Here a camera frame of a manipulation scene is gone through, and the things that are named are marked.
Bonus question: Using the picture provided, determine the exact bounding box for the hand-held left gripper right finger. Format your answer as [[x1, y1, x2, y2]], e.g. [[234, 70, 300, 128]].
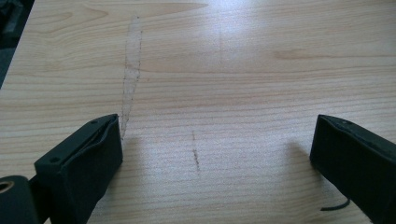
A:
[[309, 114, 396, 224]]

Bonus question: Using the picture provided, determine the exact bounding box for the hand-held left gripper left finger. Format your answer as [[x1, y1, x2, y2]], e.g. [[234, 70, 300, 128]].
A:
[[33, 113, 124, 224]]

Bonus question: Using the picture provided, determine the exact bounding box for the dark equipment beside table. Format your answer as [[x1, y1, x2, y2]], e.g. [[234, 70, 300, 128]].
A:
[[0, 0, 35, 90]]

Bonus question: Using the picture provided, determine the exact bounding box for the thin black cable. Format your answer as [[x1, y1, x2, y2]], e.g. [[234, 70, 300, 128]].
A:
[[320, 199, 351, 212]]

